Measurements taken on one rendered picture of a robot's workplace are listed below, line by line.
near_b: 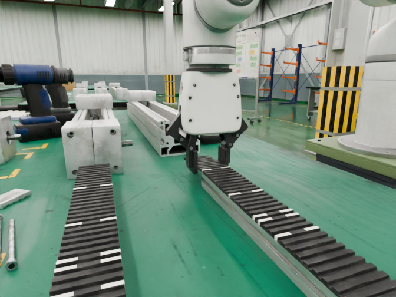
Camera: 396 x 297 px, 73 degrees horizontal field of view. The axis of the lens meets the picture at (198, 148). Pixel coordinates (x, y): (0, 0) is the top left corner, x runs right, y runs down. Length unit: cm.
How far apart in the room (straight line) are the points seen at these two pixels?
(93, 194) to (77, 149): 17
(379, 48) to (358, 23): 311
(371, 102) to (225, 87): 35
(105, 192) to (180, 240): 12
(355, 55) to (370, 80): 307
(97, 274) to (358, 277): 20
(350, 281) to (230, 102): 30
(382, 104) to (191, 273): 53
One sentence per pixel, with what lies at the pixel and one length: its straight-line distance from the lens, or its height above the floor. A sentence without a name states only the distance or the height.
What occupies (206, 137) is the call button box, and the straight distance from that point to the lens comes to 75.
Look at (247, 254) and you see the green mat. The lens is 31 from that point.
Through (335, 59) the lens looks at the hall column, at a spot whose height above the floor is 118.
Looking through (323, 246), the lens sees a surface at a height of 81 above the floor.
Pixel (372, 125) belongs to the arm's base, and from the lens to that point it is 69.
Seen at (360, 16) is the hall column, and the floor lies 163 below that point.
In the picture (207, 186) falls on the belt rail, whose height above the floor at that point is 79.
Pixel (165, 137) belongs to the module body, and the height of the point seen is 83.
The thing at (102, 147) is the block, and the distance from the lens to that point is 53.
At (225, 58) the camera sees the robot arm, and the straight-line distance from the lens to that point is 42.
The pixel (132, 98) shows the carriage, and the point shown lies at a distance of 119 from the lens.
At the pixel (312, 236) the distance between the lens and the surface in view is 29.
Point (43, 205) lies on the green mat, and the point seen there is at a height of 78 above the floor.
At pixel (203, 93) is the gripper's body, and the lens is 42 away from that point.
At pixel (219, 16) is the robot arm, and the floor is 103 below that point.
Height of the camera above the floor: 96
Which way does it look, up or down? 15 degrees down
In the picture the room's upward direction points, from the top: straight up
